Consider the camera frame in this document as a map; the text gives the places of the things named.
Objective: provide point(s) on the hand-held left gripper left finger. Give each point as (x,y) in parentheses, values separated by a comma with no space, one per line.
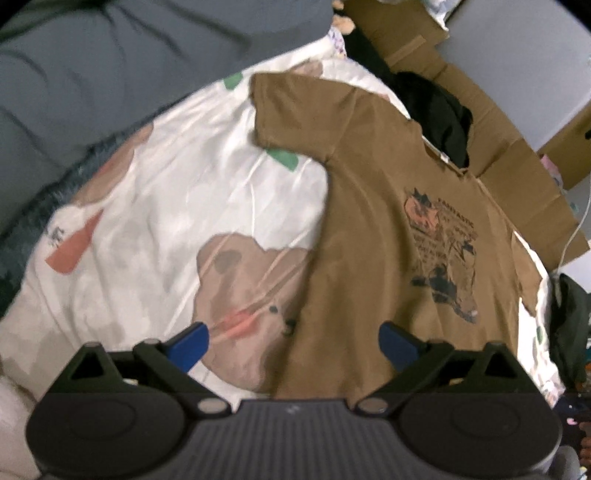
(189,346)

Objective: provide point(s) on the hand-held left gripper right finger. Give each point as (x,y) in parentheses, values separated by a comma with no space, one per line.
(397,346)

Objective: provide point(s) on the brown printed t-shirt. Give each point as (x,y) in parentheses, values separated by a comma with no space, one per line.
(369,230)

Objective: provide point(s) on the bear print bed sheet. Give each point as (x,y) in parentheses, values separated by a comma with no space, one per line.
(184,207)

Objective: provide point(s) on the black chair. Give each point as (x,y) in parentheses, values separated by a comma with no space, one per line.
(572,332)

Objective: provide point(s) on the cardboard sheet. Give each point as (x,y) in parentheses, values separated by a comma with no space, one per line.
(508,161)

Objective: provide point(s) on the pink white packet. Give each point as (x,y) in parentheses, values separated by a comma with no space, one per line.
(553,173)

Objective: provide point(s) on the black clothing pile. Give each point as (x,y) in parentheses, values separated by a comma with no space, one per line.
(438,115)

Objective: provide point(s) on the upright cardboard panel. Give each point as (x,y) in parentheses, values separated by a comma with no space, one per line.
(570,152)

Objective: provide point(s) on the grey blanket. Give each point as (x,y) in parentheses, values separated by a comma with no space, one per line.
(115,69)

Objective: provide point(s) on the flat black cloth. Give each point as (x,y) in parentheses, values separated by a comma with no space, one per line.
(369,55)

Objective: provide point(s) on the colourful patterned cloth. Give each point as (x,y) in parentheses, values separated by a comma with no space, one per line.
(337,41)

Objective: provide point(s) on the grey washing machine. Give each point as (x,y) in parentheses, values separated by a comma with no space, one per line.
(521,60)

